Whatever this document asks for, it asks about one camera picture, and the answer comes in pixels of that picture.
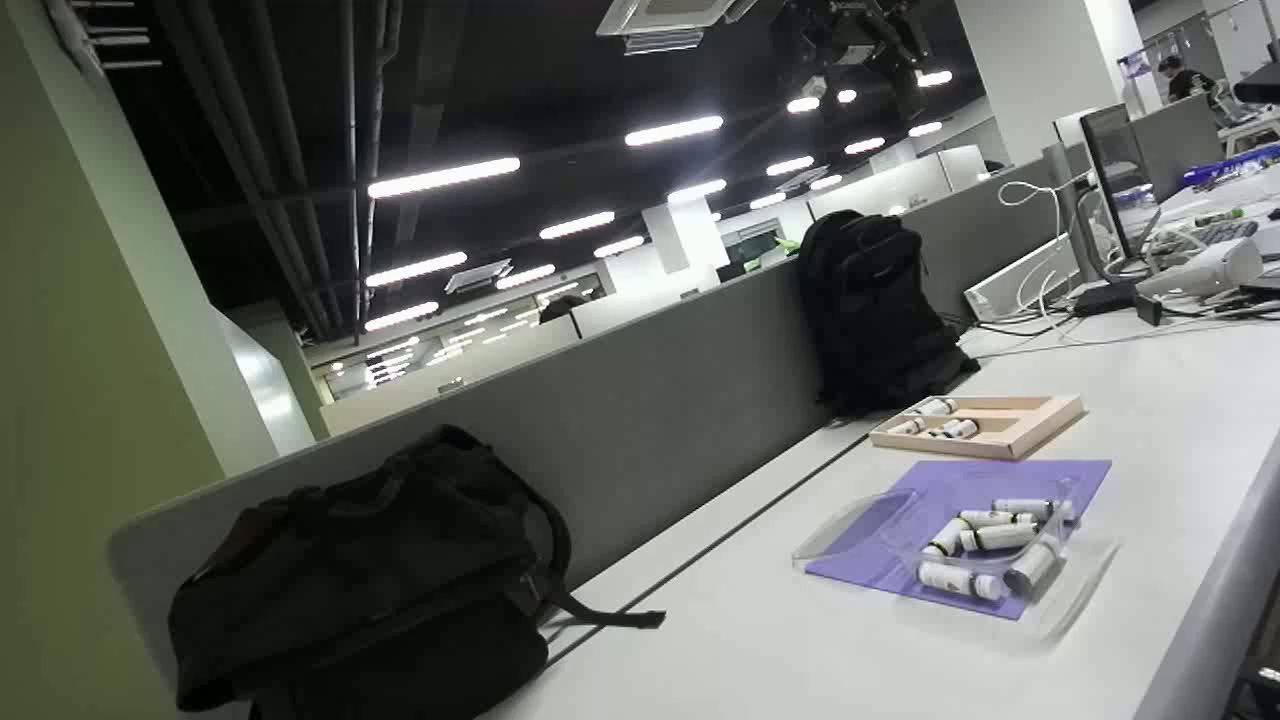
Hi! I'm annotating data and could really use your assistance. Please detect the ceiling air conditioner unit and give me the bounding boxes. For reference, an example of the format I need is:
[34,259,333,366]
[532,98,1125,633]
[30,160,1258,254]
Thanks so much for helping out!
[594,0,761,61]

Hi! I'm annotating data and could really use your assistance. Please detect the tall black backpack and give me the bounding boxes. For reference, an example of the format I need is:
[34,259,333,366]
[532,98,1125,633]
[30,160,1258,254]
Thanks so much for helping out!
[791,208,986,419]

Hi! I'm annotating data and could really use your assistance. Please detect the clear plastic container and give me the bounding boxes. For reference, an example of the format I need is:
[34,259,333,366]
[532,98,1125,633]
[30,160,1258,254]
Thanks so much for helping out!
[898,491,1121,652]

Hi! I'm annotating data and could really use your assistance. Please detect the purple mat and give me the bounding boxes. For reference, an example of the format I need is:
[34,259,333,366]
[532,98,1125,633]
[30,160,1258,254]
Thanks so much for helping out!
[802,457,1116,622]

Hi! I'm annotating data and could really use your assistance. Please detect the grey desk divider panel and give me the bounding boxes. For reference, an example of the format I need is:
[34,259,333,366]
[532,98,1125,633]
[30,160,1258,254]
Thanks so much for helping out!
[104,156,1072,673]

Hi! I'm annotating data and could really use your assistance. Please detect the grey computer monitor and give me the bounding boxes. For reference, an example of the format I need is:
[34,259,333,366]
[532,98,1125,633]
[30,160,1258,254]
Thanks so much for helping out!
[1129,86,1234,202]

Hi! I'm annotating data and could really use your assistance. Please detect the black computer monitor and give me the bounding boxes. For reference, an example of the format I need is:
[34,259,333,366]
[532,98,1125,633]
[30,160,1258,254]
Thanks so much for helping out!
[1072,98,1168,323]

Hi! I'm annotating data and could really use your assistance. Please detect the white desk device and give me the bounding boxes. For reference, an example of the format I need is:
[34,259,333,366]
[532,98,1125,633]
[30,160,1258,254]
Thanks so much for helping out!
[1134,236,1268,302]

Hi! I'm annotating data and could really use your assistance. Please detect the wide black backpack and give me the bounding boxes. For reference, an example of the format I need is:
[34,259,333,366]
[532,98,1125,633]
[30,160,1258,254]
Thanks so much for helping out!
[163,419,668,720]

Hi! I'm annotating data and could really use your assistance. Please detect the white keyboard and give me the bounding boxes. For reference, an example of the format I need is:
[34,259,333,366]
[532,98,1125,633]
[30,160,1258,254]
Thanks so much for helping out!
[961,231,1093,329]

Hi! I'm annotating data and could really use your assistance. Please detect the wooden tray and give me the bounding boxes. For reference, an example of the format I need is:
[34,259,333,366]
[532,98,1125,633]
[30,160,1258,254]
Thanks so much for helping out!
[867,386,1093,462]

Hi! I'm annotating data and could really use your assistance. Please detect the white cable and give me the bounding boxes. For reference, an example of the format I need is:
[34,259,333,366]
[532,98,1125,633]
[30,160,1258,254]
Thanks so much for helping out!
[994,172,1088,274]

